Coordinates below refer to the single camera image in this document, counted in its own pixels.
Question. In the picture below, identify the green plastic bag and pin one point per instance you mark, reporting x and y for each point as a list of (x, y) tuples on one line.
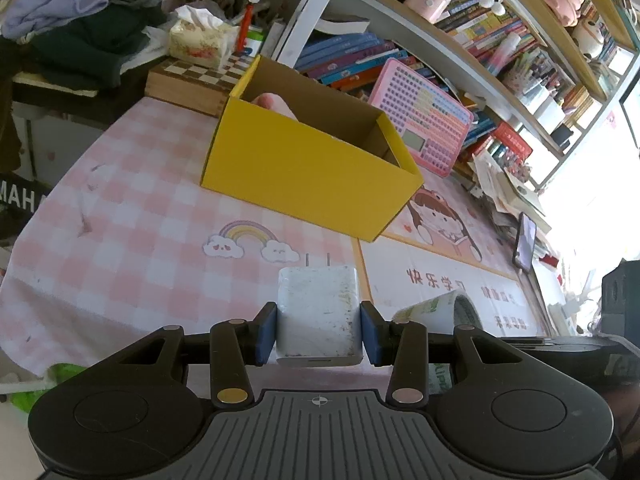
[(45, 382)]

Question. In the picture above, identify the red box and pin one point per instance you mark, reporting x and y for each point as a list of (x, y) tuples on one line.
[(511, 146)]

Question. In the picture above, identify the green white paper roll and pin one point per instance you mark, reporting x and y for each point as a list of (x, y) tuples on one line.
[(435, 307)]

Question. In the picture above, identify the purple clothing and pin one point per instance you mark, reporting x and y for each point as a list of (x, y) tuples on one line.
[(55, 2)]

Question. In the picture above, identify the black smartphone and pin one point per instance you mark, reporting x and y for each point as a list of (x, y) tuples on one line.
[(525, 240)]

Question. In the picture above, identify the floral tissue pack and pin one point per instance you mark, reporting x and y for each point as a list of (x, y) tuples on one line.
[(197, 42)]

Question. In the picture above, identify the pink toy learning tablet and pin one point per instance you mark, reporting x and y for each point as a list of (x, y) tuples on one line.
[(425, 105)]

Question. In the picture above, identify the white bookshelf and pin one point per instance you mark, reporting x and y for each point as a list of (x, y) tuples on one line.
[(312, 10)]

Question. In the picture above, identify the yellow cardboard box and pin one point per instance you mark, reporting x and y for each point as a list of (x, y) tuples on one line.
[(300, 170)]

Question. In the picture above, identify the pile of papers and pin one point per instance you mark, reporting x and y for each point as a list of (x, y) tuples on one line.
[(505, 190)]

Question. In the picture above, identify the dark clothing pile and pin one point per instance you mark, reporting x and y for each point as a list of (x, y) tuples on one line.
[(90, 45)]

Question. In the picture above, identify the row of colourful books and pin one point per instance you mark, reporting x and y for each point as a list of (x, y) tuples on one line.
[(350, 57)]

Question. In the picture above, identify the red pen with white cap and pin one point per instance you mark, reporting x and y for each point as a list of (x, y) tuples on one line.
[(246, 25)]

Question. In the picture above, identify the pink checkered printed desk mat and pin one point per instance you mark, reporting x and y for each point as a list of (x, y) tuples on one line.
[(125, 220)]

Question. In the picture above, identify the wooden chess box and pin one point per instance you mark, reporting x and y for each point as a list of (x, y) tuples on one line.
[(185, 87)]

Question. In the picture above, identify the white charger plug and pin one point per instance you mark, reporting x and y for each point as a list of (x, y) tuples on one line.
[(317, 310)]

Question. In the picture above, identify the pink plush pig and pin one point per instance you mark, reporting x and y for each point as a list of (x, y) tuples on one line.
[(272, 104)]

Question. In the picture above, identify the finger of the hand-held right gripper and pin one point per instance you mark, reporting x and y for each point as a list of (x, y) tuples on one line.
[(522, 342)]

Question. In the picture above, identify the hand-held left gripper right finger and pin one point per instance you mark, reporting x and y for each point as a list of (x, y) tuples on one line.
[(372, 336)]

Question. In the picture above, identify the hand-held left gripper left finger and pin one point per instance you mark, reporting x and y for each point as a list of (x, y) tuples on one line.
[(265, 334)]

